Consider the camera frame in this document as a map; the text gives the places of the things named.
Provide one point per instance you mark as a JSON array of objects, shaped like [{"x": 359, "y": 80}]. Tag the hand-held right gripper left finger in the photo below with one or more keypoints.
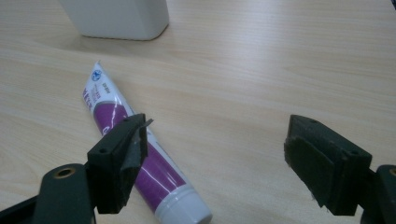
[{"x": 109, "y": 168}]

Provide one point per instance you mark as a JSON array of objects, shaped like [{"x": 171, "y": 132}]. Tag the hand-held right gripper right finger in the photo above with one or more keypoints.
[{"x": 323, "y": 161}]

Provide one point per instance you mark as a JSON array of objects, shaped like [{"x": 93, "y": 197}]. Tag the purple and white toothpaste tube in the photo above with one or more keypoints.
[{"x": 162, "y": 177}]

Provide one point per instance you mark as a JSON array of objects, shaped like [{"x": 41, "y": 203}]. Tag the white plastic organizer box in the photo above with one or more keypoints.
[{"x": 118, "y": 18}]

